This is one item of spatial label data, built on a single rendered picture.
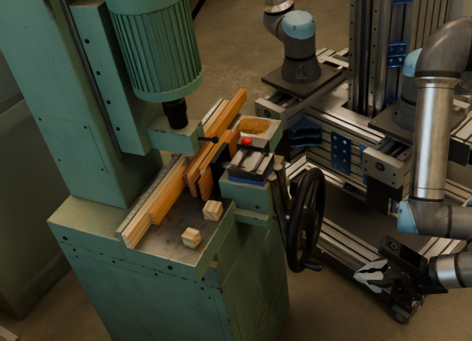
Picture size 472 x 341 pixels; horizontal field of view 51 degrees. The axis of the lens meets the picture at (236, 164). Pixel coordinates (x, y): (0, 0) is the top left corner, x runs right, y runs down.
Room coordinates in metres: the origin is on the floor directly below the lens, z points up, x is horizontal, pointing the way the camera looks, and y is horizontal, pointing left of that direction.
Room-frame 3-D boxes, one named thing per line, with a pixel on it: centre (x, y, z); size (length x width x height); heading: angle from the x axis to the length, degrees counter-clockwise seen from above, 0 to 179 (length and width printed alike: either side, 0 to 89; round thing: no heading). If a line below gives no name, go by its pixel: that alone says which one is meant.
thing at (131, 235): (1.09, 0.14, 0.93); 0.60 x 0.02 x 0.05; 150
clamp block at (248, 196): (0.98, -0.04, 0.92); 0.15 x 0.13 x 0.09; 150
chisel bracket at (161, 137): (1.09, 0.15, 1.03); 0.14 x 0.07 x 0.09; 60
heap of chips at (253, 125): (1.25, -0.07, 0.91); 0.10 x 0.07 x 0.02; 60
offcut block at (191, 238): (0.81, 0.14, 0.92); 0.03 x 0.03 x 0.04; 55
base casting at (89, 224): (1.14, 0.24, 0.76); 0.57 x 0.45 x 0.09; 60
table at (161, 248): (1.02, 0.03, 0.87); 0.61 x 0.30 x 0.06; 150
